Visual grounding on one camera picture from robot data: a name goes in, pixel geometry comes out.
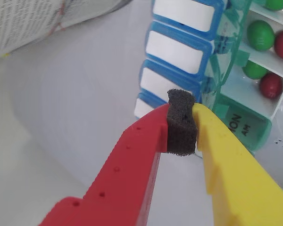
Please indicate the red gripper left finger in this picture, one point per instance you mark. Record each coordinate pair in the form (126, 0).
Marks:
(115, 186)

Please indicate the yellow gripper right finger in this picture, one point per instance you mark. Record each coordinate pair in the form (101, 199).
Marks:
(238, 183)

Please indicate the pale grey tablecloth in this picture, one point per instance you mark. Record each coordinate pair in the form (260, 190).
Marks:
(61, 106)

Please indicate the green blue weekly pill organizer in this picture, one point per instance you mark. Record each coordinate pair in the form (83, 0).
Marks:
(174, 51)

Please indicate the printed newspaper sheet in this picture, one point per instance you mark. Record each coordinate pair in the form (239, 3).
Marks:
(26, 23)

